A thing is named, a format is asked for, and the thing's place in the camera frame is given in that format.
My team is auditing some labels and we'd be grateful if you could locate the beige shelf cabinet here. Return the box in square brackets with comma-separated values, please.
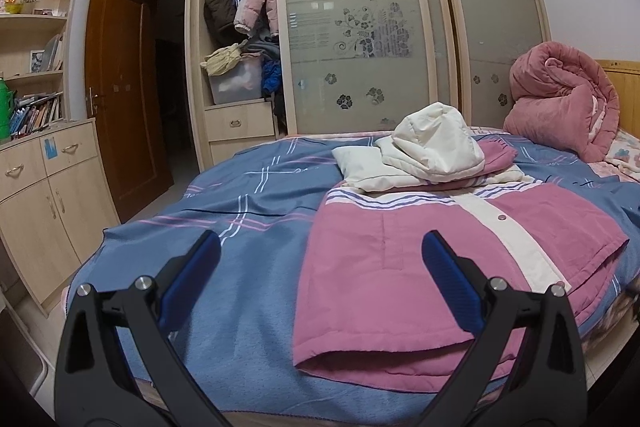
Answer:
[0, 0, 121, 313]

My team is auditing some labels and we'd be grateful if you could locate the clear plastic storage box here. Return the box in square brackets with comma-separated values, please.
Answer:
[207, 57, 265, 106]

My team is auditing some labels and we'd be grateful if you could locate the wooden headboard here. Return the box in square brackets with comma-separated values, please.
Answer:
[595, 59, 640, 130]

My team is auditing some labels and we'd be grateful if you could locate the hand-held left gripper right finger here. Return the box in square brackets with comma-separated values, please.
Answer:
[410, 230, 587, 427]

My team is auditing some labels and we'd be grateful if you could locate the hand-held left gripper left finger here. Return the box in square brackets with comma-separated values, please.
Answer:
[54, 230, 232, 427]

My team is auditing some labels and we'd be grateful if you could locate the brown wooden door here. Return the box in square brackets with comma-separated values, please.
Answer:
[84, 0, 175, 224]

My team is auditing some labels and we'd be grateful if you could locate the beige wardrobe drawer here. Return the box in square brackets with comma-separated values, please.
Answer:
[204, 101, 278, 142]

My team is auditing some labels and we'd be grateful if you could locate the pale yellow cloth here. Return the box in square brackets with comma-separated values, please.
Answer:
[201, 41, 248, 78]

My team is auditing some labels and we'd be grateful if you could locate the pink rolled quilt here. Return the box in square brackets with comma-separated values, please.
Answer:
[502, 41, 623, 164]

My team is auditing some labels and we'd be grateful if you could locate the row of books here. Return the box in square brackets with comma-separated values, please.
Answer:
[9, 92, 65, 138]

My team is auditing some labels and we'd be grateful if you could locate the floral bed sheet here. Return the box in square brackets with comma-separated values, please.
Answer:
[575, 127, 640, 348]

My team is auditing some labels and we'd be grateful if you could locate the dark brown hanging jacket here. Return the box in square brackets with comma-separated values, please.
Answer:
[203, 0, 241, 44]

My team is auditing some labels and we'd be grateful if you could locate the pink and cream hooded jacket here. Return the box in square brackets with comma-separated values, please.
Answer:
[292, 103, 631, 380]

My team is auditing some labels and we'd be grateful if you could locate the blue plaid blanket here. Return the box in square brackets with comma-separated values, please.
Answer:
[65, 129, 640, 413]

